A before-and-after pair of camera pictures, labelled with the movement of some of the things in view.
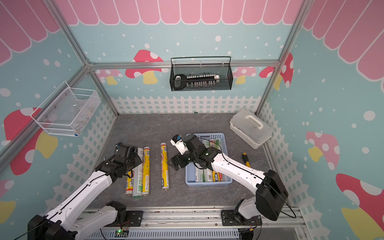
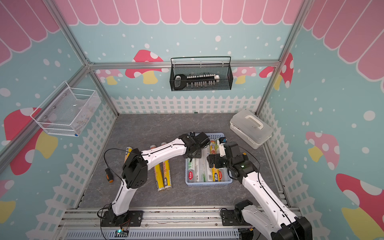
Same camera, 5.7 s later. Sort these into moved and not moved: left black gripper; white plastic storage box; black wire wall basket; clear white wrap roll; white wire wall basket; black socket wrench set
Moved: left black gripper
Not moved: white wire wall basket; black wire wall basket; black socket wrench set; white plastic storage box; clear white wrap roll
